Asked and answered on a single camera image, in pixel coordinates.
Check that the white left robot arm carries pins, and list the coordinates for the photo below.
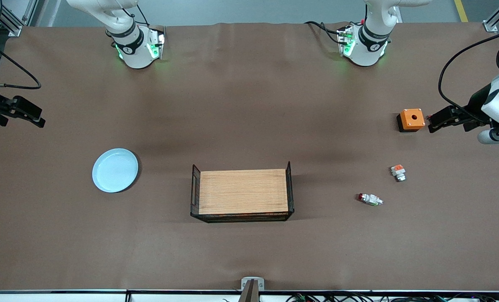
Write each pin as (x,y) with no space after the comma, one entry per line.
(367,50)

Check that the brown table cover mat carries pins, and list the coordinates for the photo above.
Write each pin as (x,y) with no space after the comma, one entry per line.
(232,260)

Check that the aluminium frame profile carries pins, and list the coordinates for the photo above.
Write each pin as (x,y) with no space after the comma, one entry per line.
(31,12)

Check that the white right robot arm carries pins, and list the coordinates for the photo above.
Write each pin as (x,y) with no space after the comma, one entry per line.
(134,54)

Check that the yellow floor tape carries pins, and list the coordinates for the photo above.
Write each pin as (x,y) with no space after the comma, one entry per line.
(461,10)

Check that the light blue plate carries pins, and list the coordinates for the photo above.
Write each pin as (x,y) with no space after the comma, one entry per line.
(115,170)

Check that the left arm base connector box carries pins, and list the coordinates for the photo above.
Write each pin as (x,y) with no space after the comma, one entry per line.
(345,42)

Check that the brown camera pole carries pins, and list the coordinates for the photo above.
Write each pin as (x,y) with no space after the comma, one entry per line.
(249,293)

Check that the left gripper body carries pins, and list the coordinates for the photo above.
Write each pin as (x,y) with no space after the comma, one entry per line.
(477,102)

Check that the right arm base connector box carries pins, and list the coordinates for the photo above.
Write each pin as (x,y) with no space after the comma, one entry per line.
(156,42)

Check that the orange white contact block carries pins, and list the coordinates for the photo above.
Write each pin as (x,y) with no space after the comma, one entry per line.
(398,172)

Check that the red push button switch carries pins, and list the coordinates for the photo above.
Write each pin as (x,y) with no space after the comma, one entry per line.
(371,199)

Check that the white table edge rail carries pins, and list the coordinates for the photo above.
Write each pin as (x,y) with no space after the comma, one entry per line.
(65,297)

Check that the orange button enclosure box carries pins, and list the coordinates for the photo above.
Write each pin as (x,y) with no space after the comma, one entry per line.
(412,118)

